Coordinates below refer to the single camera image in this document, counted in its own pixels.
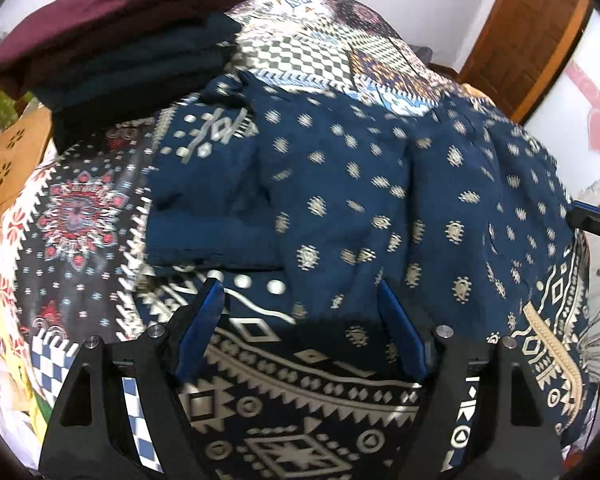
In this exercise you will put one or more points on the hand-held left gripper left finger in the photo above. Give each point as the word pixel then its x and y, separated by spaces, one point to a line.
pixel 200 330

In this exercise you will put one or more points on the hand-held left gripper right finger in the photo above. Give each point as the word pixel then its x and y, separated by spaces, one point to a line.
pixel 405 330

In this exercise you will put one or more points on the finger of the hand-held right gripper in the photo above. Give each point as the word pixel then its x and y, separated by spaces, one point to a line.
pixel 597 220

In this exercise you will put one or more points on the navy patterned hooded jacket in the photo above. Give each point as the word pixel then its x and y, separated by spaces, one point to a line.
pixel 340 200

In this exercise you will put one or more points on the folded dark clothes stack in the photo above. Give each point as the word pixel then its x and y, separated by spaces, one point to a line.
pixel 130 80

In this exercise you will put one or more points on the white heart-print sliding door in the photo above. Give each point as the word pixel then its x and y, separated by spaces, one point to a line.
pixel 585 100

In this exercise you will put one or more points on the patterned patchwork bed sheet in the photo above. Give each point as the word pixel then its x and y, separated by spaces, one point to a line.
pixel 75 220

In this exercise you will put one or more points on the wooden room door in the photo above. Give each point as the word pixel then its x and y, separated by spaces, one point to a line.
pixel 525 35

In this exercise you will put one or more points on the wooden lap desk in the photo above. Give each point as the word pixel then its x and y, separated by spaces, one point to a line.
pixel 15 170

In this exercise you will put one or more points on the folded maroon garment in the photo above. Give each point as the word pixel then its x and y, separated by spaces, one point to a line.
pixel 105 15

